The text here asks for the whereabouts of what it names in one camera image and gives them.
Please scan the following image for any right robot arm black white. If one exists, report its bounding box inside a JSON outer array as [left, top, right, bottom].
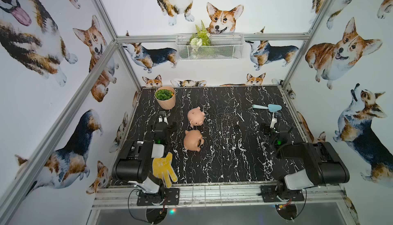
[[261, 112, 350, 194]]

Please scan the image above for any aluminium front rail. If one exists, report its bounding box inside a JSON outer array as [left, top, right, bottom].
[[91, 183, 344, 210]]

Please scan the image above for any yellow work glove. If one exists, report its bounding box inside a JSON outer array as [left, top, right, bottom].
[[152, 152, 178, 188]]

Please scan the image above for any pink piggy bank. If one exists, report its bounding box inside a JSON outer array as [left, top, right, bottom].
[[183, 130, 204, 152], [187, 107, 205, 127]]

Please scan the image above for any white wire wall basket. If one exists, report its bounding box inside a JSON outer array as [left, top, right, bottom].
[[176, 34, 245, 61]]

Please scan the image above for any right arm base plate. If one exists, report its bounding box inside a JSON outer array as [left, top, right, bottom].
[[259, 185, 305, 202]]

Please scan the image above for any teal silicone spatula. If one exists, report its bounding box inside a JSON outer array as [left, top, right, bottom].
[[252, 104, 282, 112]]

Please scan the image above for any green fern plant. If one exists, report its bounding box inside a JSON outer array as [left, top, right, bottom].
[[188, 21, 211, 58]]

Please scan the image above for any pink pot green plant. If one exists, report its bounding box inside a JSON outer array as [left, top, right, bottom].
[[155, 86, 176, 110]]

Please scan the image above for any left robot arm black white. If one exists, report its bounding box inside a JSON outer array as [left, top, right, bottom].
[[113, 111, 172, 198]]

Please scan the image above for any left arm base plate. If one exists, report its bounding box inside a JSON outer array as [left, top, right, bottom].
[[137, 188, 180, 206]]

